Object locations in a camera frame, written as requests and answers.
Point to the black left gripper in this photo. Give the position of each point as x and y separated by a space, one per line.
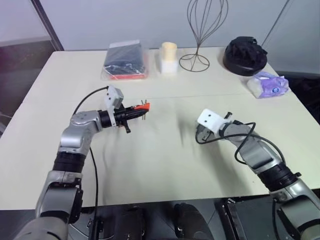
121 116

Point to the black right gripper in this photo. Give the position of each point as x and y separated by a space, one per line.
205 135

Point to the orange hex key holder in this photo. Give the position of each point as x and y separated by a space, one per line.
143 107

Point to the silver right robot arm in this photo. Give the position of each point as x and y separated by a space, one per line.
252 152

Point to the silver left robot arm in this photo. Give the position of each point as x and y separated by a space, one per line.
75 140

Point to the clear bag with dark clothing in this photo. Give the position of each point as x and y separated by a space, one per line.
126 58

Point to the white square block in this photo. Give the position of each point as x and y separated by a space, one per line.
168 66

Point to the cream ribbed cylinder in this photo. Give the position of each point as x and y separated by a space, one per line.
169 51

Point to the purple tissue packet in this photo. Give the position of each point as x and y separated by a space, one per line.
268 85

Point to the dark rounded shape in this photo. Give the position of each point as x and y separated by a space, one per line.
190 221
132 222

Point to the black hat on round base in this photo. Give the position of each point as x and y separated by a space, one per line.
246 55

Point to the black flat box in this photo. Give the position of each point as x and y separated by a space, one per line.
250 220

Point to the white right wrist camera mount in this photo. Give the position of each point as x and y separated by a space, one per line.
212 120

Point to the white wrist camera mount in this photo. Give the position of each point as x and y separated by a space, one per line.
212 120
113 96

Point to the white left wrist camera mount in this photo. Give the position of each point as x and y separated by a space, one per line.
113 96

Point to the black metal bracket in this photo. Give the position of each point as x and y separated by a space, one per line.
96 228

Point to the dark window frame post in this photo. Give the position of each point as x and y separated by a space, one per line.
47 25

